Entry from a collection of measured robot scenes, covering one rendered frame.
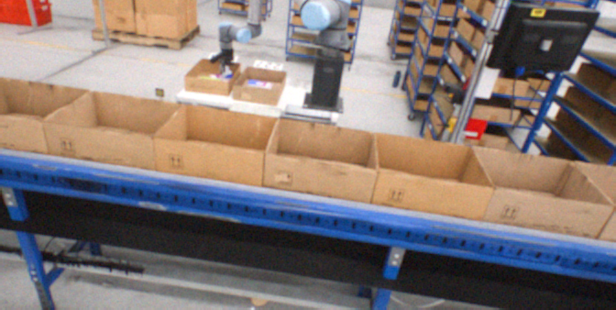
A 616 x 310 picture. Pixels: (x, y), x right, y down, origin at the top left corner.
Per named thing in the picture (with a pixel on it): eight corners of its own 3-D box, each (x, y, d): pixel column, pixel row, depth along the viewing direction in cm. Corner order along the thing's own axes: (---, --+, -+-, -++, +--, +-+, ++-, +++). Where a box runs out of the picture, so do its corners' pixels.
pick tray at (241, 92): (286, 84, 270) (287, 71, 266) (277, 106, 236) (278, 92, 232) (247, 79, 271) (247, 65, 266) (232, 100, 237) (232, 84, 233)
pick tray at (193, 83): (241, 76, 275) (241, 62, 270) (228, 96, 241) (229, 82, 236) (202, 71, 275) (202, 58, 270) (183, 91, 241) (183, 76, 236)
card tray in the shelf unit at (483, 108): (454, 95, 293) (458, 83, 288) (494, 101, 292) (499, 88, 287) (469, 118, 257) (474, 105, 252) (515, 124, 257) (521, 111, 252)
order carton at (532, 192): (553, 194, 160) (571, 160, 152) (592, 245, 134) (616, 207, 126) (457, 180, 162) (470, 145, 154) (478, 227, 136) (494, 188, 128)
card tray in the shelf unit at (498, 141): (448, 118, 303) (452, 107, 298) (488, 125, 301) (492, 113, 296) (459, 143, 267) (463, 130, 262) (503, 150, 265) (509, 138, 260)
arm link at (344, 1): (351, 25, 228) (357, -6, 220) (337, 30, 216) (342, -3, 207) (329, 19, 235) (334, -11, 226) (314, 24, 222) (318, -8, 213)
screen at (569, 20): (538, 115, 213) (594, 8, 182) (562, 132, 199) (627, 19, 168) (464, 116, 200) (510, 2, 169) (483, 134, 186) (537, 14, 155)
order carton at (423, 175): (458, 180, 162) (471, 145, 154) (478, 227, 136) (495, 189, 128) (366, 166, 163) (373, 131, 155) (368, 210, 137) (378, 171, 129)
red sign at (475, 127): (479, 139, 219) (487, 120, 213) (479, 140, 218) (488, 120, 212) (451, 136, 219) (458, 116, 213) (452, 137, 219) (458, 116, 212)
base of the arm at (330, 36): (320, 34, 241) (323, 18, 236) (350, 39, 237) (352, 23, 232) (313, 42, 224) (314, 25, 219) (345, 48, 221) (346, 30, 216)
